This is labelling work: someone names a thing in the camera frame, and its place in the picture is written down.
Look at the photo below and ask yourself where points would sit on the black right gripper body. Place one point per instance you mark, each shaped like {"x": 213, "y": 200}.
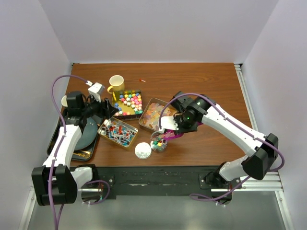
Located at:
{"x": 184, "y": 124}

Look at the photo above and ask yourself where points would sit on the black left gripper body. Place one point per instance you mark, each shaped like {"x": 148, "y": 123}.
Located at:
{"x": 104, "y": 112}

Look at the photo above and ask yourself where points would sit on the purple plastic scoop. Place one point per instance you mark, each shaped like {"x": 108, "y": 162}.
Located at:
{"x": 170, "y": 135}

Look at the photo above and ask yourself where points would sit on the clear glass jar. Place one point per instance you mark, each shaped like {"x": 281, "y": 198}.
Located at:
{"x": 158, "y": 142}

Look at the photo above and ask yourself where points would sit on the silver jar lid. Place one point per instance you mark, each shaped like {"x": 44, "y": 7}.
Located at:
{"x": 143, "y": 150}

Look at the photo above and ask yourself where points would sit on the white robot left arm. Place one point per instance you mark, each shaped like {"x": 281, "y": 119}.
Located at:
{"x": 53, "y": 182}

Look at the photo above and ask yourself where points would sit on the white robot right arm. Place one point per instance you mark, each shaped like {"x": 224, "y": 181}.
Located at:
{"x": 260, "y": 150}

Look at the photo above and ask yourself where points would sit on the star candy tin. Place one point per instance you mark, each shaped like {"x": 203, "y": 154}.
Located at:
{"x": 129, "y": 104}

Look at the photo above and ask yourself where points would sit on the grey blue plate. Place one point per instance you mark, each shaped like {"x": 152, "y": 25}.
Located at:
{"x": 88, "y": 135}

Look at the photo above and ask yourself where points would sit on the gold lollipop tin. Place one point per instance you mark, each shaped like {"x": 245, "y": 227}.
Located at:
{"x": 118, "y": 132}

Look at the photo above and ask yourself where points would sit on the yellow mug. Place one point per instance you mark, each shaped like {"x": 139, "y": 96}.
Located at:
{"x": 116, "y": 84}

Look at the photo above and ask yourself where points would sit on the silver popsicle candy tin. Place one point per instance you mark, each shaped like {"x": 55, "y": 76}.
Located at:
{"x": 150, "y": 115}

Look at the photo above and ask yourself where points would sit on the white paper cup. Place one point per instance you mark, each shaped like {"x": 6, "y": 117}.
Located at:
{"x": 64, "y": 101}

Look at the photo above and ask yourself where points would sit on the black tray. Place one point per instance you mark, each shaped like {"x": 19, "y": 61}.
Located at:
{"x": 86, "y": 153}

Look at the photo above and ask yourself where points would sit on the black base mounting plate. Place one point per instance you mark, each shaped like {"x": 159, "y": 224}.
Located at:
{"x": 160, "y": 181}

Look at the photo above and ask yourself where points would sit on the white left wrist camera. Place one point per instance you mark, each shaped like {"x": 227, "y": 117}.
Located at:
{"x": 95, "y": 90}

